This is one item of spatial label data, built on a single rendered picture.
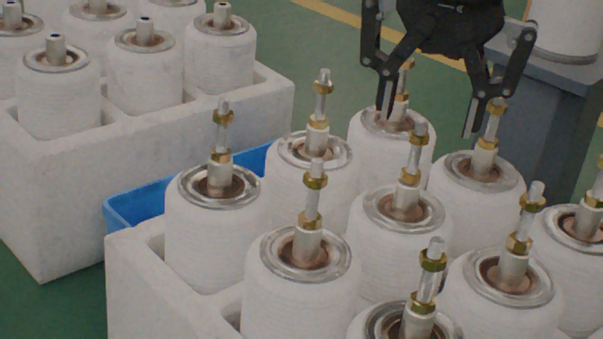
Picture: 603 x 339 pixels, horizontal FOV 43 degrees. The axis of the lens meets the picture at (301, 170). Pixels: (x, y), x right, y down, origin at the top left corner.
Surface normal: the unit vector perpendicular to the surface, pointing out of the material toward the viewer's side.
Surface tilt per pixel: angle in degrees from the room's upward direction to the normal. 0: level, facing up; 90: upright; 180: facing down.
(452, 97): 0
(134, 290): 90
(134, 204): 88
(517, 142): 90
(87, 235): 90
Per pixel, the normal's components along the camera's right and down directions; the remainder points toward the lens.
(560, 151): 0.06, 0.53
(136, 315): -0.75, 0.28
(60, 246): 0.66, 0.45
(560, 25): -0.44, 0.43
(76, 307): 0.11, -0.85
